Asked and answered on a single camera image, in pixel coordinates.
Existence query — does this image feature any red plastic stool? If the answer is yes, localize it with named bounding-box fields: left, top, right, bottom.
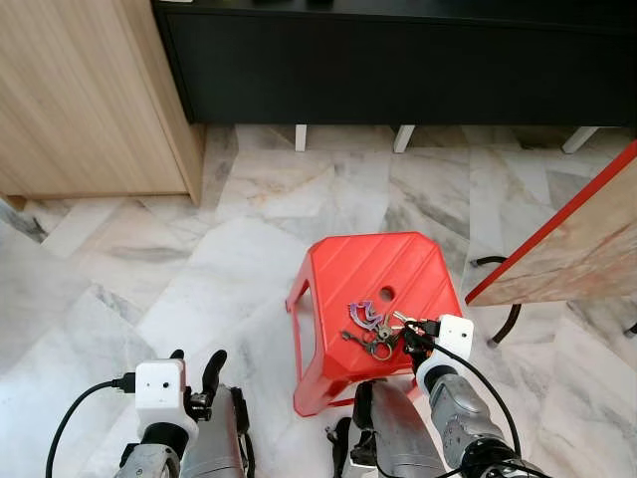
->
left=286, top=232, right=465, bottom=418

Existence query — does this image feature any silver right robot leg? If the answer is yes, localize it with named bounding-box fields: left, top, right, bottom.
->
left=328, top=376, right=446, bottom=478

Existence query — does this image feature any orange marble table top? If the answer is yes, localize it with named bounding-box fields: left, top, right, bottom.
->
left=464, top=139, right=637, bottom=308

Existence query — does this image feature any black low TV console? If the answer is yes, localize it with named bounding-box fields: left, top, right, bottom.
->
left=152, top=0, right=637, bottom=154

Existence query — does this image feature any light wooden cabinet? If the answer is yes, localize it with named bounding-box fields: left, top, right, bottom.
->
left=0, top=0, right=207, bottom=208

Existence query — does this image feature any purple keychain key bunch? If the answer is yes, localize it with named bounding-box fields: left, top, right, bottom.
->
left=339, top=298, right=401, bottom=362

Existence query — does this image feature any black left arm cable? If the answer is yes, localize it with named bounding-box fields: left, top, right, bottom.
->
left=45, top=372, right=138, bottom=478

